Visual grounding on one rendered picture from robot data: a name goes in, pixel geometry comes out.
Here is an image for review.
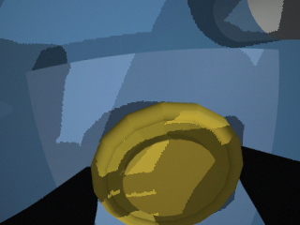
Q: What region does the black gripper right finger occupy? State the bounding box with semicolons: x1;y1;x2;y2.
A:
240;145;300;225

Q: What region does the yellow plate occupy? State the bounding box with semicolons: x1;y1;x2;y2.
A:
90;102;243;225

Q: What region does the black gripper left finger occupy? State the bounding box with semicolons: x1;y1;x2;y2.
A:
0;166;98;225

